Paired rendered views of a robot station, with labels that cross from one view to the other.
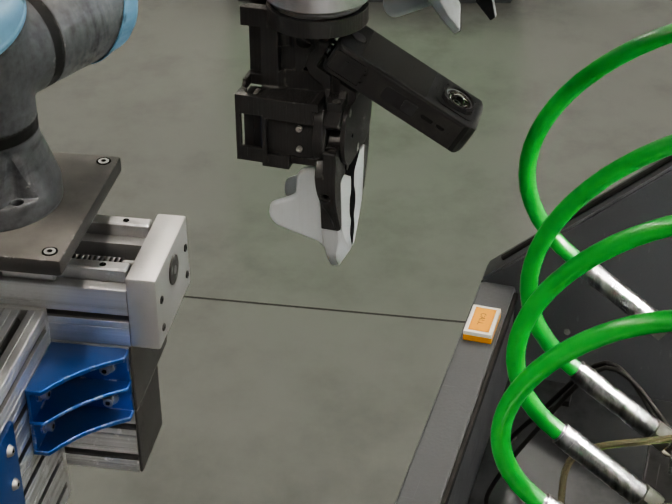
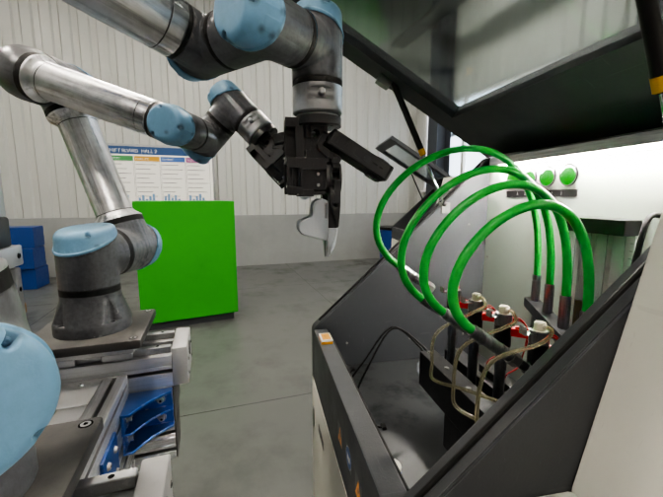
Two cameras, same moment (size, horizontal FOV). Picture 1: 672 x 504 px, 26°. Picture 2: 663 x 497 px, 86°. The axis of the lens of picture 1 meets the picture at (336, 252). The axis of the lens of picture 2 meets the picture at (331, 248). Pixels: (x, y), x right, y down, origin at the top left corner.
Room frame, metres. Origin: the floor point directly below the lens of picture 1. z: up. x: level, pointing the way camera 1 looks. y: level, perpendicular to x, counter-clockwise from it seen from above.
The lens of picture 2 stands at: (0.43, 0.26, 1.33)
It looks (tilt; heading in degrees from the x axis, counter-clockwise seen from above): 8 degrees down; 332
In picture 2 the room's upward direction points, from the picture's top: straight up
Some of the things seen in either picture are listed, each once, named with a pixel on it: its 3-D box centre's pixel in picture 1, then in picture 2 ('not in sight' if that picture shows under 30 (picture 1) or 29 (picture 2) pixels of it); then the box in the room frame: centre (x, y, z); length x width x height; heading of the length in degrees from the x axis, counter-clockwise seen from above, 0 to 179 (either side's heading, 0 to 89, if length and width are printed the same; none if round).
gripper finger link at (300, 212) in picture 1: (308, 217); (318, 229); (0.92, 0.02, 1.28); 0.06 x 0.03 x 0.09; 73
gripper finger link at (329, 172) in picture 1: (332, 172); (331, 198); (0.91, 0.00, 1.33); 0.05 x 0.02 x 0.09; 163
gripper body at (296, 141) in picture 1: (308, 78); (313, 159); (0.94, 0.02, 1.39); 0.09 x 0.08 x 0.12; 73
